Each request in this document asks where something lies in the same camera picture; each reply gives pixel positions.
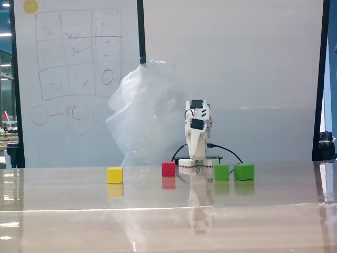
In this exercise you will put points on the translucent plastic bag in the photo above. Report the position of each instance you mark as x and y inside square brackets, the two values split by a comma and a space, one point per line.
[139, 118]

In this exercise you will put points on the black table clamp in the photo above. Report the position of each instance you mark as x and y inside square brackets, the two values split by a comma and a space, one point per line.
[216, 157]

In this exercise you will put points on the red wooden cube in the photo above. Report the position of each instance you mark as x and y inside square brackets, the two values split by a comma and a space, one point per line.
[168, 169]

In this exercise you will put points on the whiteboard with marker drawings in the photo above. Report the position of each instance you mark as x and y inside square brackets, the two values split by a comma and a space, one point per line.
[79, 126]

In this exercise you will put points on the yellow round magnet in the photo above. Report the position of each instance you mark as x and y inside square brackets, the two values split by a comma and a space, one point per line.
[30, 5]

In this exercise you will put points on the blank whiteboard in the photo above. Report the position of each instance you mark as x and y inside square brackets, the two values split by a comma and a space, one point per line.
[237, 79]

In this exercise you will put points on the yellow wooden cube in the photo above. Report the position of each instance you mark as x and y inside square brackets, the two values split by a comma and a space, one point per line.
[115, 175]

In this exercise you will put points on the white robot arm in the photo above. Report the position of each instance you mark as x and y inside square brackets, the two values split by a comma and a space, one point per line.
[210, 164]

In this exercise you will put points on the green wooden cube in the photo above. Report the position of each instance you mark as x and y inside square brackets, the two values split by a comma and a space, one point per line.
[221, 172]
[244, 172]

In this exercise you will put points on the black whiteboard stand foot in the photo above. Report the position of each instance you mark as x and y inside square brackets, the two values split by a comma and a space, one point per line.
[326, 147]
[15, 154]

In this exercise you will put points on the small red flag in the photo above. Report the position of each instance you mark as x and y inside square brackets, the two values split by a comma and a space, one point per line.
[5, 116]

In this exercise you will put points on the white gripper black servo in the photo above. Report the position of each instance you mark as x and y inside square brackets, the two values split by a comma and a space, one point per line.
[194, 140]

